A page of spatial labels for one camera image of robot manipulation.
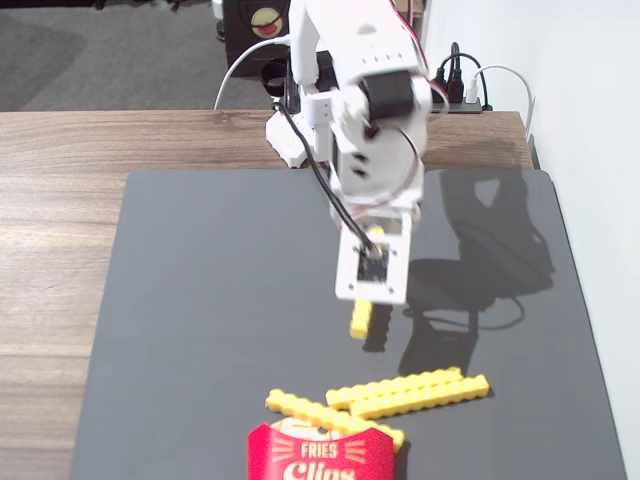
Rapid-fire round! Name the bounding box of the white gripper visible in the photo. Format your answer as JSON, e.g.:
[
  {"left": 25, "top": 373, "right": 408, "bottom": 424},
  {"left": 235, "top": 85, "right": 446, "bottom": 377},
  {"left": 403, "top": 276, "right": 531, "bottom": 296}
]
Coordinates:
[{"left": 328, "top": 127, "right": 427, "bottom": 222}]

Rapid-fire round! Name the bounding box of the yellow crinkle toy fry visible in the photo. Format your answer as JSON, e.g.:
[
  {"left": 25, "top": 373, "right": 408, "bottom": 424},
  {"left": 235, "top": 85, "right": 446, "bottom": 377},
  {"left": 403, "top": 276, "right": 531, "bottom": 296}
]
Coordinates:
[
  {"left": 349, "top": 225, "right": 387, "bottom": 341},
  {"left": 348, "top": 374, "right": 491, "bottom": 421},
  {"left": 264, "top": 388, "right": 407, "bottom": 454},
  {"left": 325, "top": 366, "right": 464, "bottom": 410}
]

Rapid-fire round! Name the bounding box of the dark grey power strip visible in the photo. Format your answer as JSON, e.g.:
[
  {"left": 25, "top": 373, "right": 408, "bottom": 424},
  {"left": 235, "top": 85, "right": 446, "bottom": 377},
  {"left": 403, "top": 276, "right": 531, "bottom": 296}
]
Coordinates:
[{"left": 428, "top": 96, "right": 494, "bottom": 115}]

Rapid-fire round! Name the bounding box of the black cup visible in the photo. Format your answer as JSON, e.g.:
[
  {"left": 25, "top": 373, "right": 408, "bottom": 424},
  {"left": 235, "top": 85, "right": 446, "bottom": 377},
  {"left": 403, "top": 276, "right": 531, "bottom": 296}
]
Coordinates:
[{"left": 259, "top": 58, "right": 288, "bottom": 97}]

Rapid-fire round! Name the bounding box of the dark box with round logo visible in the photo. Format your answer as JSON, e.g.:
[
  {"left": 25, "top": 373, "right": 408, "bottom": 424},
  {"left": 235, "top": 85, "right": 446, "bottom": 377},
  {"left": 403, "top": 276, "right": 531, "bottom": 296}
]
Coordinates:
[{"left": 221, "top": 0, "right": 294, "bottom": 78}]

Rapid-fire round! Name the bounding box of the dark grey mat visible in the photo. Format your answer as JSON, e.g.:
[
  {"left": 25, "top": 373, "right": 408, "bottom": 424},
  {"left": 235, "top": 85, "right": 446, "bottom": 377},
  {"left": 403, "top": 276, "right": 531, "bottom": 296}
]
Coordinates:
[{"left": 67, "top": 168, "right": 629, "bottom": 480}]

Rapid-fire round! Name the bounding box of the red fries clips box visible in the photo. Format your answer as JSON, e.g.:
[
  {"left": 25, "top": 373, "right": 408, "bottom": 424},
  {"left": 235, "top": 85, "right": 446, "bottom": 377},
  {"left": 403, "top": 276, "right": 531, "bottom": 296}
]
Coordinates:
[{"left": 246, "top": 418, "right": 397, "bottom": 480}]

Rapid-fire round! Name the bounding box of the red white black servo wire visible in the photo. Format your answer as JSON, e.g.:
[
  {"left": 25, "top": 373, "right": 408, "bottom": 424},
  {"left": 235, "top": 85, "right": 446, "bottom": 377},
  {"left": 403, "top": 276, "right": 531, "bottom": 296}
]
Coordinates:
[{"left": 344, "top": 0, "right": 451, "bottom": 221}]

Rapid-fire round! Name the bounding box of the black camera cable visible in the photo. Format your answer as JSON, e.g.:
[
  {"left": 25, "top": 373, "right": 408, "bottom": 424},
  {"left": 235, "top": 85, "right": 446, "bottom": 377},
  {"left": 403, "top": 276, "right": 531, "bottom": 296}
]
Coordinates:
[{"left": 272, "top": 101, "right": 377, "bottom": 254}]

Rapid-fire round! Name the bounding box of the white gripper camera mount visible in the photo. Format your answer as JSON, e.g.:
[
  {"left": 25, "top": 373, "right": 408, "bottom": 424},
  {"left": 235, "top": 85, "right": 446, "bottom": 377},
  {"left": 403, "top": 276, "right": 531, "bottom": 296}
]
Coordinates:
[{"left": 333, "top": 213, "right": 414, "bottom": 306}]

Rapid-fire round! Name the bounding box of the white plug with cable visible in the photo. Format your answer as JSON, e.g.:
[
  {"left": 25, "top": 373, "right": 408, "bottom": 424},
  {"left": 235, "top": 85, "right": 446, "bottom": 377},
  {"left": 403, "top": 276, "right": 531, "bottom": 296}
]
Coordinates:
[{"left": 466, "top": 64, "right": 535, "bottom": 139}]

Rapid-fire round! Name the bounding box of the white cable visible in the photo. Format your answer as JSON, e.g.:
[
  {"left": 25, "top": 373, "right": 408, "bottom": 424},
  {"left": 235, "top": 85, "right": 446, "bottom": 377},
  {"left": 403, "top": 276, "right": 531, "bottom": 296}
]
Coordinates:
[{"left": 213, "top": 35, "right": 294, "bottom": 112}]

